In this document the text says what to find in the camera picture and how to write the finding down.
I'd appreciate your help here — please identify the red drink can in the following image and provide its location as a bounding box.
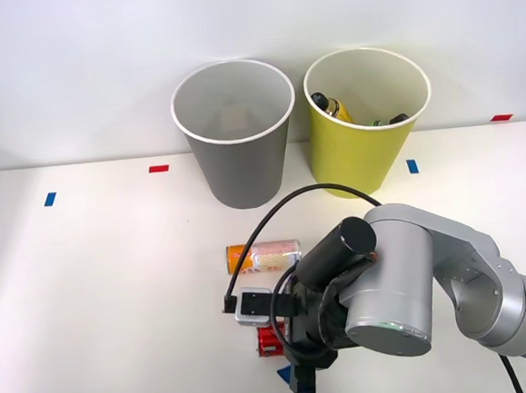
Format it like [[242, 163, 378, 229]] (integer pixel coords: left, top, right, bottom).
[[254, 323, 289, 360]]

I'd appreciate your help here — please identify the green label plastic bottle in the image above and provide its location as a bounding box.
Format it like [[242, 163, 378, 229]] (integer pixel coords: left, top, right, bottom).
[[371, 113, 412, 129]]

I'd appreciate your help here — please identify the orange and white drink can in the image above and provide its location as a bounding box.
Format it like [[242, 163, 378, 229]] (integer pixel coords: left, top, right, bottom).
[[224, 237, 305, 278]]

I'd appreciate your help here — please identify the grey plastic waste bin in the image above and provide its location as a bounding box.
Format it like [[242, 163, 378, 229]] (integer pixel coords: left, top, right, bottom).
[[166, 55, 304, 216]]

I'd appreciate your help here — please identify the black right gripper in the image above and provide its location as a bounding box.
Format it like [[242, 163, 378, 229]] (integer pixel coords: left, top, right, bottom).
[[270, 283, 354, 393]]

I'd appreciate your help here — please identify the yellow-green plastic waste bin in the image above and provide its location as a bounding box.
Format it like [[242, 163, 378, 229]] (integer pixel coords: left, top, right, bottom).
[[299, 42, 441, 202]]

